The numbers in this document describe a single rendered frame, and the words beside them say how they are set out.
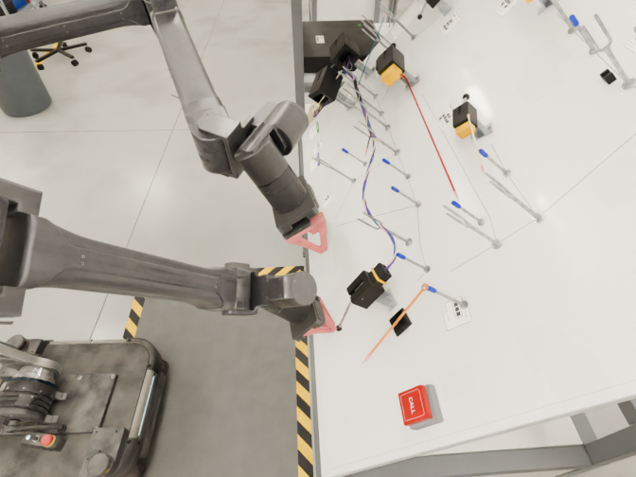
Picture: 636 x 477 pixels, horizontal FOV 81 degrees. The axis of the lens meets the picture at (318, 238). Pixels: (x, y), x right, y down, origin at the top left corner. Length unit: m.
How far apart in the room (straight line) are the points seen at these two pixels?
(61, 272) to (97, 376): 1.41
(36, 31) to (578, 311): 0.99
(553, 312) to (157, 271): 0.52
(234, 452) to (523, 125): 1.56
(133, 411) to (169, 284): 1.24
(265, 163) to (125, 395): 1.36
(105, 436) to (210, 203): 1.50
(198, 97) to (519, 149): 0.54
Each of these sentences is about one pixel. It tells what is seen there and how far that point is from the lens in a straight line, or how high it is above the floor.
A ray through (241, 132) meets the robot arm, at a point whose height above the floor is 1.44.
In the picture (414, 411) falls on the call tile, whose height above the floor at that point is 1.11.
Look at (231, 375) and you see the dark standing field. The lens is 1.89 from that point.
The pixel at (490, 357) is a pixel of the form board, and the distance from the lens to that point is 0.64.
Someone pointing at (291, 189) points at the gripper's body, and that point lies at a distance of 0.54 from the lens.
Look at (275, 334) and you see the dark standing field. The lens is 1.94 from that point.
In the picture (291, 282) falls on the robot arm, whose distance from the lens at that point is 0.60.
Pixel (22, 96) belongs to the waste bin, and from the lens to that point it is 4.05.
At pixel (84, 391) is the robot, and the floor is 0.26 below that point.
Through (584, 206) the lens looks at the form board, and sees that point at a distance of 0.65.
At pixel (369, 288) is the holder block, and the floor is 1.14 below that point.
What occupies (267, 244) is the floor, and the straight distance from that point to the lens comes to 2.27.
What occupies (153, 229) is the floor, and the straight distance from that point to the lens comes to 2.55.
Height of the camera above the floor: 1.73
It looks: 49 degrees down
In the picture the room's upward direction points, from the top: straight up
